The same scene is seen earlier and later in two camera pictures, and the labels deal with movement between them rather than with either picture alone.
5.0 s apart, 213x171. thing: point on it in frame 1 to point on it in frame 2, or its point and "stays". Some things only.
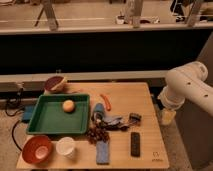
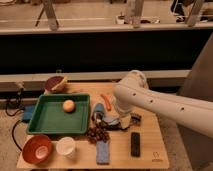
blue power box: x=27 y=112 stays
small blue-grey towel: x=111 y=120 stays
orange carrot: x=107 y=102 stays
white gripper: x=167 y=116 to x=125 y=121
